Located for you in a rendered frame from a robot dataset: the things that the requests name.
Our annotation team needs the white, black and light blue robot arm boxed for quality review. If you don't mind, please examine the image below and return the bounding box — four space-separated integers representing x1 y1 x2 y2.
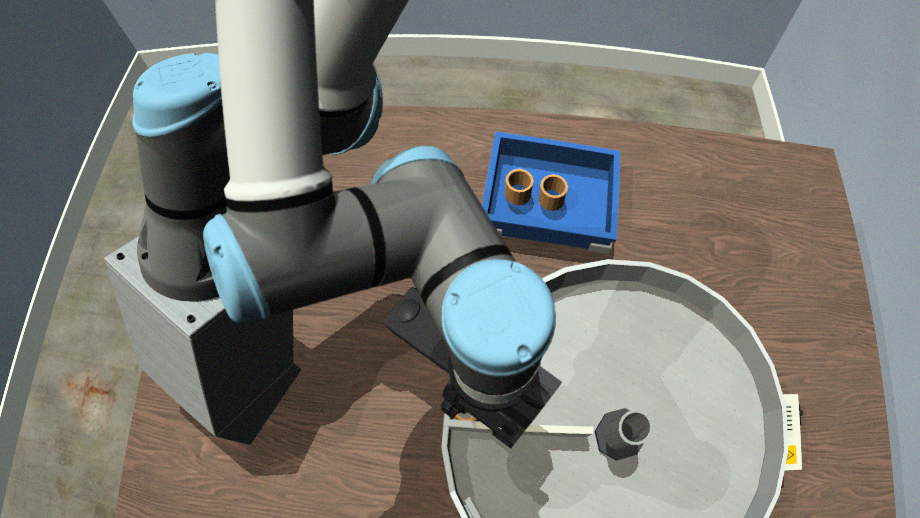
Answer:
133 0 556 404

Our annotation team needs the blue crate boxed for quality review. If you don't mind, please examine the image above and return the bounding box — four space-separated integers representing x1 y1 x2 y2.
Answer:
482 133 620 254

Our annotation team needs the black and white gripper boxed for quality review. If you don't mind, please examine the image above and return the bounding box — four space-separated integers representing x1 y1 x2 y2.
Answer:
441 354 562 448

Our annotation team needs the grey metal sleeve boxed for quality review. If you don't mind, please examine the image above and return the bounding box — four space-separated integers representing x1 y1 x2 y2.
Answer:
605 417 640 450
611 410 653 448

